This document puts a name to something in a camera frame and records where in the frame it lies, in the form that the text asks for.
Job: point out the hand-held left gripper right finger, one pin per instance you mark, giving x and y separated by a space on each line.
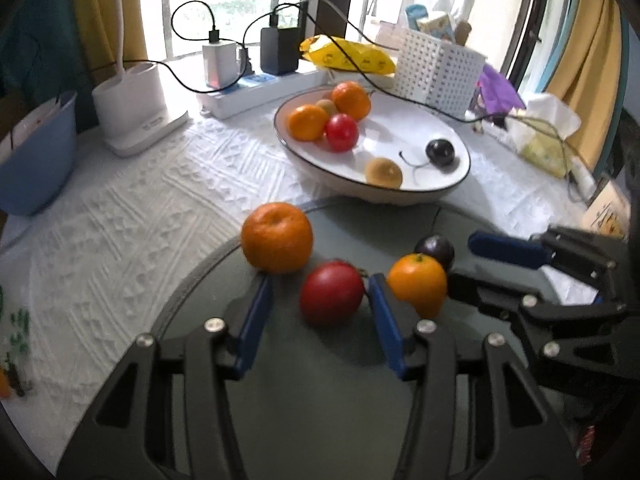
387 325

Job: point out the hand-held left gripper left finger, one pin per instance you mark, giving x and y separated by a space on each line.
255 320

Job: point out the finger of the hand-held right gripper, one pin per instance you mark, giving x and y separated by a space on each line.
505 250
480 292

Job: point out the large orange mandarin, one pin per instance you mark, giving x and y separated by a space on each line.
276 237

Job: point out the dark purple plum with stem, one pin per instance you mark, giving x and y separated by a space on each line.
440 152

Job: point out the small brown kiwi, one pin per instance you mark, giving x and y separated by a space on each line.
383 172
327 106

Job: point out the white shallow bowl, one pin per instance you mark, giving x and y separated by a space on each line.
400 125

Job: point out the round grey mat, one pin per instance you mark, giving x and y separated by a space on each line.
320 390

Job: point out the tissue pack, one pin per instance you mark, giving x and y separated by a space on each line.
550 130

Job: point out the purple cloth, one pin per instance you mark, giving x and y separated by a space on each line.
495 87

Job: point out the white perforated basket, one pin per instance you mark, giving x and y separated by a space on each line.
435 75

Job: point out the yellow curtain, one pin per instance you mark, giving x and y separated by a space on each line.
592 60
92 10

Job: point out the brown tube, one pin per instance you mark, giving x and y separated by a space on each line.
462 32

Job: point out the white power strip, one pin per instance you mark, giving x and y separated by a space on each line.
265 89

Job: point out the yellow plastic bag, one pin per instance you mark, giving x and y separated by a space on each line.
350 55

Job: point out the white desk lamp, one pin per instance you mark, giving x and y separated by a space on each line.
132 102

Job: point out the blue white packet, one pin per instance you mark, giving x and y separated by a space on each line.
415 15

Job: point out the white charger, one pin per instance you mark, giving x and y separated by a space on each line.
220 65

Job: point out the black charger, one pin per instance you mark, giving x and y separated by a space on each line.
279 52

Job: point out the blue plastic bowl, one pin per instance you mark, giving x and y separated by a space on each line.
35 160

